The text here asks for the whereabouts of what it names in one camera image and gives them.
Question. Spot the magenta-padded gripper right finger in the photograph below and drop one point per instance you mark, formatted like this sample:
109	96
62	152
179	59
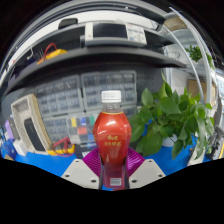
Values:
145	173

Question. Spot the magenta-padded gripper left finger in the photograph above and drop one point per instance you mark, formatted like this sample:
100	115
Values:
80	173

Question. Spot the red drink bottle white cap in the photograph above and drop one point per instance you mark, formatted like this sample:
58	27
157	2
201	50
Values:
111	133

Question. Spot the black box white label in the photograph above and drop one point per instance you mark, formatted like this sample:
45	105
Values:
85	149

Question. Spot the yellow multimeter red leads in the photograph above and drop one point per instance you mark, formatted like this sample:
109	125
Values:
61	148

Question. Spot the clear organiser with coloured parts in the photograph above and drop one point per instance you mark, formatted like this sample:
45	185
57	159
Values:
83	128

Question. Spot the small grey drawer cabinet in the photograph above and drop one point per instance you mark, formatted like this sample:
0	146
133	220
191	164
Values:
56	130
130	111

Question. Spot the white power adapter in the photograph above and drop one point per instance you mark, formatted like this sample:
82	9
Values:
195	156

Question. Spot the green potted plant white pot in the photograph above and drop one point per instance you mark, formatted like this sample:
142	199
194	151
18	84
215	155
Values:
170	120

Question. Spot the black flat device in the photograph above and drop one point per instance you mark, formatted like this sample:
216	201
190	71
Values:
34	135

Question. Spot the purple packet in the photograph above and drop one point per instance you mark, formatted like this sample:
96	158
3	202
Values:
8	130

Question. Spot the wide grey small-parts drawer cabinet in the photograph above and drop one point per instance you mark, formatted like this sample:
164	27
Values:
108	88

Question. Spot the black shelf unit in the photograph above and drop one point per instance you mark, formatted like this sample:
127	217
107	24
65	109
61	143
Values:
100	53

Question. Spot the white metal shelf rack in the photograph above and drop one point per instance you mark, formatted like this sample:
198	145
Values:
196	60

